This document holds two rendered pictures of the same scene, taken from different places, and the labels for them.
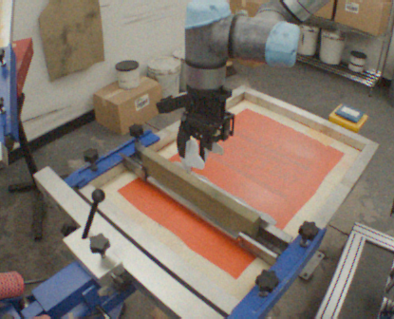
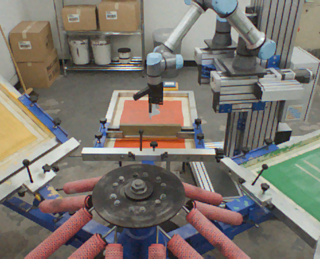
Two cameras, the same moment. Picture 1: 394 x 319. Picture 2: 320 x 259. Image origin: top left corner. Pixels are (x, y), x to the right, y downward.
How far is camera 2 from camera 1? 134 cm
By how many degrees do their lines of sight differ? 35
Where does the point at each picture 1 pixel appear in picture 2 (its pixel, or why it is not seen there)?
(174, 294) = (180, 151)
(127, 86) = not seen: outside the picture
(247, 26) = (168, 59)
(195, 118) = (154, 95)
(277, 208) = not seen: hidden behind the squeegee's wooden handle
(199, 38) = (156, 67)
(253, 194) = not seen: hidden behind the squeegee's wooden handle
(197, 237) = (160, 145)
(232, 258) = (178, 144)
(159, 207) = (137, 144)
